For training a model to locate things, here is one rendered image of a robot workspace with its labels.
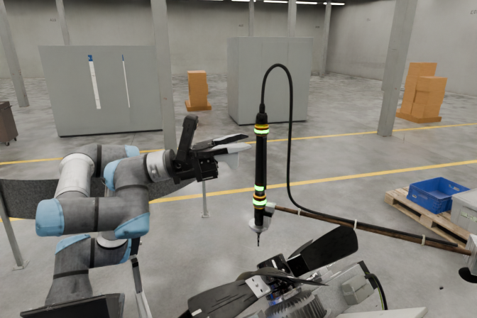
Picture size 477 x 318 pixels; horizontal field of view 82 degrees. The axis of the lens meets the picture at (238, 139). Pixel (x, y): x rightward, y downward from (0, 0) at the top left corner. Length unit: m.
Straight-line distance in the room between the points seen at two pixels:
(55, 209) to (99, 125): 6.63
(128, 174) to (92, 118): 6.58
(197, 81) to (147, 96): 2.49
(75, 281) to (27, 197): 1.91
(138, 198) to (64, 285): 0.64
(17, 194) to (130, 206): 2.51
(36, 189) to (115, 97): 4.36
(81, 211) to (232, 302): 0.66
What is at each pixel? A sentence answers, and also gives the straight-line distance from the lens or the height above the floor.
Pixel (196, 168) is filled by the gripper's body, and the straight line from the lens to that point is 0.66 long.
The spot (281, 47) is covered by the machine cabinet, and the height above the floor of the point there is 1.99.
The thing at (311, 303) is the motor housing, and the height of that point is 1.18.
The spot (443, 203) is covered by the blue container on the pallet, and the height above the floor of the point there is 0.28.
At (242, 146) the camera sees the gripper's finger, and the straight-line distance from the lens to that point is 0.63.
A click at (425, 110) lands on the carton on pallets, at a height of 0.36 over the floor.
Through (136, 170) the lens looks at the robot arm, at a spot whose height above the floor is 1.77.
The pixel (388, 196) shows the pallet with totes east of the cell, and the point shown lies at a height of 0.10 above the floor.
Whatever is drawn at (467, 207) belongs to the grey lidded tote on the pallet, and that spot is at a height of 0.42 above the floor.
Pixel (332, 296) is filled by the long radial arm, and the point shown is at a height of 1.11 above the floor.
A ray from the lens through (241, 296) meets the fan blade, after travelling 1.14.
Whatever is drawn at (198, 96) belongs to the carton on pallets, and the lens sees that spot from 9.08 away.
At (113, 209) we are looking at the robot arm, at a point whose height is 1.72.
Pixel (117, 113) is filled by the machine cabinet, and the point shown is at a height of 0.51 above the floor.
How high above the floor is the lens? 2.05
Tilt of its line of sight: 19 degrees down
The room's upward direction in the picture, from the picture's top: straight up
